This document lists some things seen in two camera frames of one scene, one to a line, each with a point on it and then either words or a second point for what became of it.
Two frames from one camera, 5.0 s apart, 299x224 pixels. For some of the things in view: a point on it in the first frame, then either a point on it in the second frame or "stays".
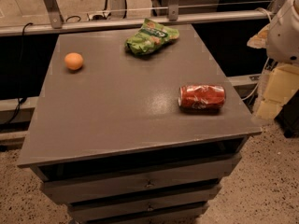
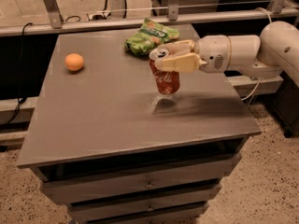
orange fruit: x=73 y=61 stays
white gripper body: x=284 y=36 → x=212 y=54
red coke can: x=202 y=97 → x=166 y=82
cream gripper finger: x=282 y=83 → x=189 y=63
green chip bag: x=152 y=36 stays
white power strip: x=105 y=16 stays
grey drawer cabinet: x=111 y=141 stays
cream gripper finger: x=260 y=40 → x=180 y=47
